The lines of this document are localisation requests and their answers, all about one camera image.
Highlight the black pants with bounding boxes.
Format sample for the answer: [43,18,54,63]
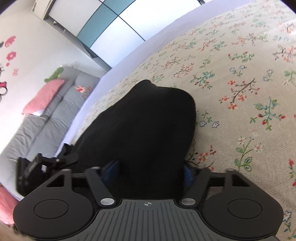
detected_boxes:
[73,80,196,199]

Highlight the grey padded headboard cushion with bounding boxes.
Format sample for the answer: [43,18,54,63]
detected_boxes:
[0,66,100,160]

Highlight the pink striped pillow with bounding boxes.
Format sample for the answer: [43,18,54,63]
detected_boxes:
[23,79,65,116]

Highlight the fluffy grey sleeve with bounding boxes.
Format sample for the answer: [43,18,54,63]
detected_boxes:
[0,223,27,241]

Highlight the green plush toy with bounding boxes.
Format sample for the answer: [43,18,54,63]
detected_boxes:
[44,67,64,83]

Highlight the floral bed cover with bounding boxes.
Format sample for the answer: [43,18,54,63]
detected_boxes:
[76,1,295,240]

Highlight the white and teal wardrobe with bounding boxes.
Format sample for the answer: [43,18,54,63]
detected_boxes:
[32,0,202,67]

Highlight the lavender bed sheet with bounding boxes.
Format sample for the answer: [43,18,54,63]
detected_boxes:
[0,0,255,202]

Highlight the pink wall stickers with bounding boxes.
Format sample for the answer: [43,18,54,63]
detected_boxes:
[1,36,16,101]

